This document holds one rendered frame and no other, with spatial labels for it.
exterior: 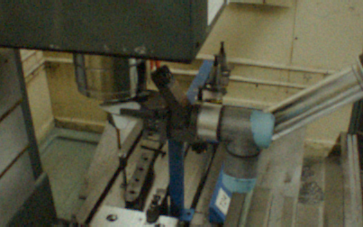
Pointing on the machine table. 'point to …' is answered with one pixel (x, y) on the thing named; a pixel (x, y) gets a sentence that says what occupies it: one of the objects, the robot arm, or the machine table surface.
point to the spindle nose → (110, 77)
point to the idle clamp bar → (139, 181)
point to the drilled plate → (128, 219)
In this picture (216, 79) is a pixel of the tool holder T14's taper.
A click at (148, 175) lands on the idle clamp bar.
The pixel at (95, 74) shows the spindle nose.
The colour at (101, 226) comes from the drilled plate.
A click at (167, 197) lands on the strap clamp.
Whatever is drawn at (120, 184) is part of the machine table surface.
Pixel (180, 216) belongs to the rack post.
